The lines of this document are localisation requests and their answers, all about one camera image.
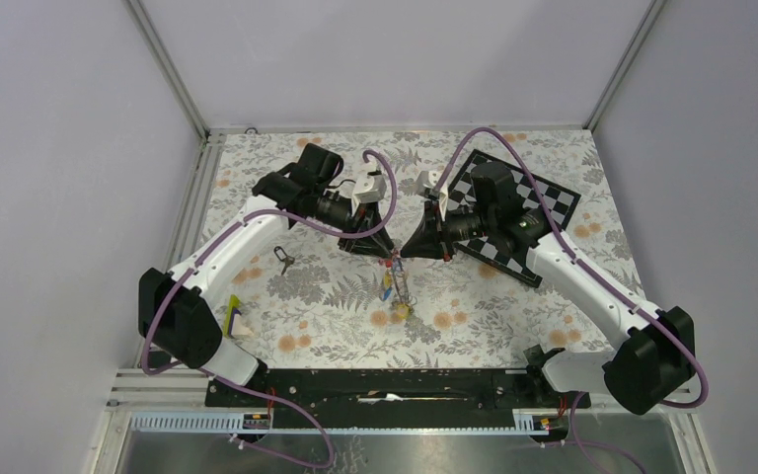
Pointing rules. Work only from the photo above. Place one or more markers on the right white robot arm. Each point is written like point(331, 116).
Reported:
point(653, 349)

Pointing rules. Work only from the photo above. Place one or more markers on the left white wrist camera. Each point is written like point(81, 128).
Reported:
point(368, 188)

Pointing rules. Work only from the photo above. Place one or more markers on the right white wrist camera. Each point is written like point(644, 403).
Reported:
point(431, 185)

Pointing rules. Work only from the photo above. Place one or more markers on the yellow white wedge block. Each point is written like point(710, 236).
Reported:
point(233, 325)

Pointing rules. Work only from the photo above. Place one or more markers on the black white chessboard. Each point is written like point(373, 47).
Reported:
point(560, 200)

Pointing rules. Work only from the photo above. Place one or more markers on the small key with carabiner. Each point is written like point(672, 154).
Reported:
point(284, 258)

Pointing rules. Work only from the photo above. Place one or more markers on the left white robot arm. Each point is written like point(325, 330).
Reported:
point(174, 306)

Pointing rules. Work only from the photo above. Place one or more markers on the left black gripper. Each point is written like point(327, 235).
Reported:
point(376, 243)

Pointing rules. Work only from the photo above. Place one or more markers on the yellow key tag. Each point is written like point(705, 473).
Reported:
point(402, 311)

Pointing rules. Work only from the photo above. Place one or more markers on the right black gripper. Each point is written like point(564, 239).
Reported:
point(431, 240)

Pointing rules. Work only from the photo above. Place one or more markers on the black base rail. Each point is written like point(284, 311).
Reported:
point(473, 399)

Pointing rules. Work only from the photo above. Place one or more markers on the floral tablecloth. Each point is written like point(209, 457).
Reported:
point(326, 310)

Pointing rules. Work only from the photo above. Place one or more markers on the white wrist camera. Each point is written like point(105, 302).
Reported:
point(431, 185)
point(368, 188)

